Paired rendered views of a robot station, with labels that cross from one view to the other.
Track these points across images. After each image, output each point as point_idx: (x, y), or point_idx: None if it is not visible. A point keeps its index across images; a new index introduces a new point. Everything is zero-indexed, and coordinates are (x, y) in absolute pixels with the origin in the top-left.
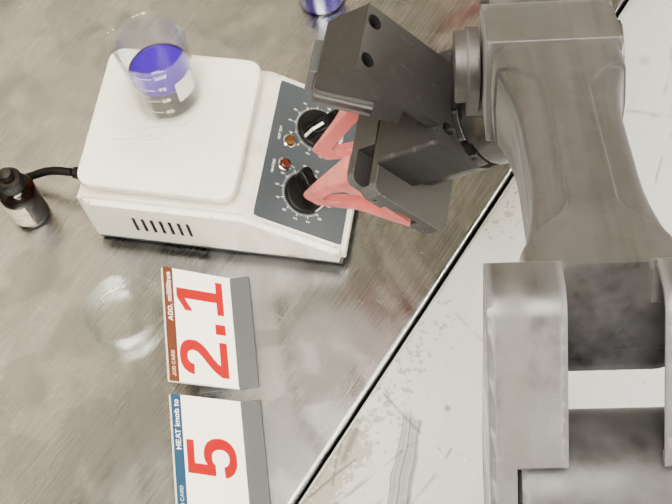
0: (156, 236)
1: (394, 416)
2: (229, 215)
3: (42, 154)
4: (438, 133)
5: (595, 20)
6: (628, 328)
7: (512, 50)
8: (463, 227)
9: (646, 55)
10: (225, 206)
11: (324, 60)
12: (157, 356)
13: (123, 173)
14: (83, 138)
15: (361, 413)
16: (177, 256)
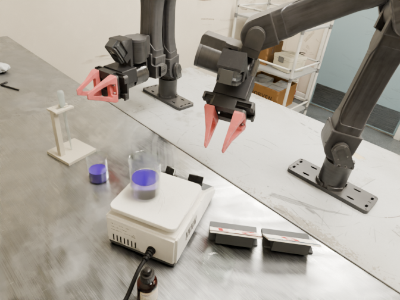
0: (188, 238)
1: (269, 197)
2: (202, 196)
3: (115, 286)
4: (250, 75)
5: (261, 12)
6: None
7: (275, 10)
8: (207, 169)
9: (166, 128)
10: (199, 194)
11: (233, 65)
12: (238, 257)
13: (177, 213)
14: (115, 266)
15: (268, 205)
16: (193, 241)
